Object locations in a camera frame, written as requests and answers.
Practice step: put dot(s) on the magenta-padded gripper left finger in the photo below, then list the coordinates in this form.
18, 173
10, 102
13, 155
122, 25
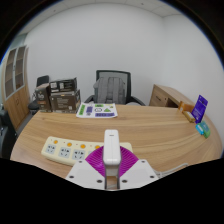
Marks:
85, 173

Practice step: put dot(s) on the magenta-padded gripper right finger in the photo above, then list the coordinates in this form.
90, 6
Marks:
136, 173

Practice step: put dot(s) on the white charger block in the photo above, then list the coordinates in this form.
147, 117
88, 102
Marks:
111, 150

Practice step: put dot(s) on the cream power strip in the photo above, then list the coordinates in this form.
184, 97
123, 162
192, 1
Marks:
63, 151

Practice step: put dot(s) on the printed paper sheet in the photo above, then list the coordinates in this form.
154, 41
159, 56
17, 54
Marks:
96, 110

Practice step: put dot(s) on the small blue box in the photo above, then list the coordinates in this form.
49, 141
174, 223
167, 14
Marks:
199, 129

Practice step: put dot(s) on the small yellowish box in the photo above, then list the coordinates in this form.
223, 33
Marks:
188, 116

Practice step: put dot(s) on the wooden side desk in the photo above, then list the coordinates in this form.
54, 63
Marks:
161, 96

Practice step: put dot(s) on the small green box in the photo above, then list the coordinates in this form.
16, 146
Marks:
206, 130

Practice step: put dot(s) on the orange box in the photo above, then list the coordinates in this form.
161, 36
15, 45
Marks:
185, 106

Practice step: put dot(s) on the small brown cardboard box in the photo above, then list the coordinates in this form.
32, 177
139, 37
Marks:
42, 98

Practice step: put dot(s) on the grey backpack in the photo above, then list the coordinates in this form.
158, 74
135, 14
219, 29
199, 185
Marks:
109, 90

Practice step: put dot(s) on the black leather chair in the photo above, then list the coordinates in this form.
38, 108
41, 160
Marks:
6, 133

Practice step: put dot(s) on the purple standing card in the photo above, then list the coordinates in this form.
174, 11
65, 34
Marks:
199, 108

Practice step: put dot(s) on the wooden glass-door cabinet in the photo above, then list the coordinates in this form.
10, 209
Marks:
16, 100

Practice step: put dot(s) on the black visitor chair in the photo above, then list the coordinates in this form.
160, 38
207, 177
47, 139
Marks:
42, 80

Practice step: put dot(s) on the black mesh office chair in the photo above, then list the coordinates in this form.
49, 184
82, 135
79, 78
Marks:
113, 73

